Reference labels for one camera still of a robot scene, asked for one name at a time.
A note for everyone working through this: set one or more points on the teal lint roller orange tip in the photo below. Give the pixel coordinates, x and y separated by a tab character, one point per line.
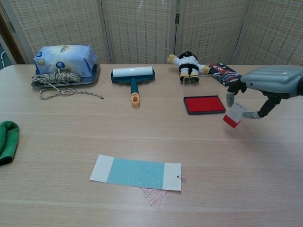
133	78

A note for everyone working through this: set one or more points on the dark patterned small box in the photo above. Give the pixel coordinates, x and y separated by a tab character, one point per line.
228	74

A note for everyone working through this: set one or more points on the black white plush doll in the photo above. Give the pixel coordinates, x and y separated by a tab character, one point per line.
188	65

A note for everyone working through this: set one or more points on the white metal tube frame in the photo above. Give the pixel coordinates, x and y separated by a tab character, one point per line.
2	60

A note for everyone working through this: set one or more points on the teal white paper card tassel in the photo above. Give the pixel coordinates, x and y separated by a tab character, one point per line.
136	172

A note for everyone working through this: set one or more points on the red ink pad clear lid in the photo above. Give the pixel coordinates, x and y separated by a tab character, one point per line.
203	104

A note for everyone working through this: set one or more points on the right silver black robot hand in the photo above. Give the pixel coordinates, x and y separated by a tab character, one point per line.
272	81

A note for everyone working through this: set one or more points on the white blue plastic bag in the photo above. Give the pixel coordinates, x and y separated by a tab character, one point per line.
64	60

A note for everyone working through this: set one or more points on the red and white stamp block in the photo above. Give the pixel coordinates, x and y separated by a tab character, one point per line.
233	117

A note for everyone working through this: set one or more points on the green cloth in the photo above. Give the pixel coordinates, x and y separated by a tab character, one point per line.
7	142

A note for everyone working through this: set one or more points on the woven folding screen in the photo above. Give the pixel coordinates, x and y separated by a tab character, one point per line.
151	28

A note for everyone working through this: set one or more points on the metal tray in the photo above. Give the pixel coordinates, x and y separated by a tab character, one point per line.
93	76

